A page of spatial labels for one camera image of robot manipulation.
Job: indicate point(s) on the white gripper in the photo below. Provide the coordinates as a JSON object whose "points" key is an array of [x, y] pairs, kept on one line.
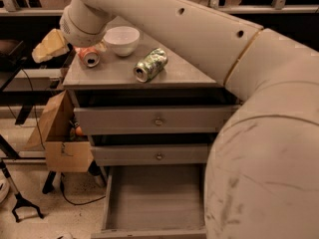
{"points": [[77, 34]]}

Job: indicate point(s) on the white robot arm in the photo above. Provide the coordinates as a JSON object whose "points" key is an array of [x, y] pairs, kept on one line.
{"points": [[262, 174]]}

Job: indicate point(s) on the green soda can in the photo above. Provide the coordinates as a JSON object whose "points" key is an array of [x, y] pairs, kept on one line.
{"points": [[150, 65]]}

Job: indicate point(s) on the grey three-drawer cabinet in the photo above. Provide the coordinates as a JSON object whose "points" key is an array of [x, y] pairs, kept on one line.
{"points": [[113, 84]]}

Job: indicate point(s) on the grey top drawer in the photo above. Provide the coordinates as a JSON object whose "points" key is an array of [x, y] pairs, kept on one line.
{"points": [[142, 120]]}

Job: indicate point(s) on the grey middle drawer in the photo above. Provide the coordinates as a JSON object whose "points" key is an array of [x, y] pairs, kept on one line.
{"points": [[150, 154]]}

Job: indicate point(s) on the grey open bottom drawer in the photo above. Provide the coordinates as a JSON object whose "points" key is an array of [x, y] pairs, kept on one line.
{"points": [[154, 202]]}

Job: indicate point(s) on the white ceramic bowl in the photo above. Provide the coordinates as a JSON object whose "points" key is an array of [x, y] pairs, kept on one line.
{"points": [[122, 40]]}

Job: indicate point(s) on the brown cardboard box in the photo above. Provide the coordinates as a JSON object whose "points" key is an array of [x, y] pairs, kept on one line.
{"points": [[52, 135]]}

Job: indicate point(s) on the black tripod stand leg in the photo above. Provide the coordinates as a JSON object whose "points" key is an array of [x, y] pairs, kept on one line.
{"points": [[20, 200]]}

